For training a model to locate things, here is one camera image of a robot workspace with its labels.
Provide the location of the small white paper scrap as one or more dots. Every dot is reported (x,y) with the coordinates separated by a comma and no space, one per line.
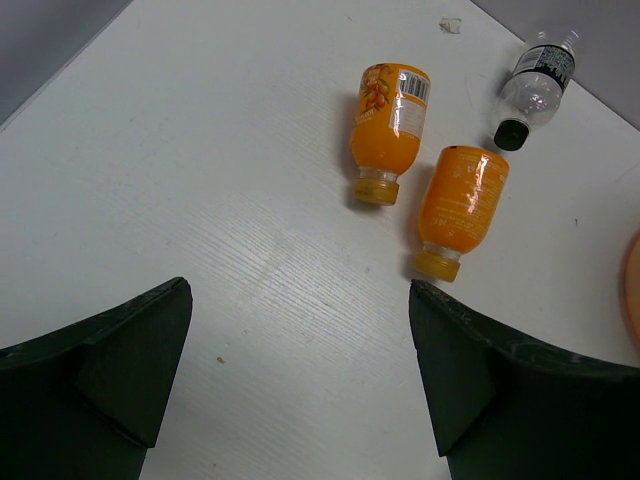
(450,25)

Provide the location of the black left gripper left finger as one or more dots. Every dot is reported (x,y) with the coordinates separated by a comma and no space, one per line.
(87,401)

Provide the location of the small clear black-cap bottle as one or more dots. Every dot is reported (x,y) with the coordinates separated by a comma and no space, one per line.
(532,93)

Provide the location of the orange juice bottle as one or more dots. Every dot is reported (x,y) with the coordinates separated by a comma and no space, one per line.
(458,208)
(387,130)

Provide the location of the orange plastic bin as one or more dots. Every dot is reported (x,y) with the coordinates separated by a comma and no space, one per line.
(629,289)

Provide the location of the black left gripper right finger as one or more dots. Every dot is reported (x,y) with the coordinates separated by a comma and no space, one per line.
(505,405)

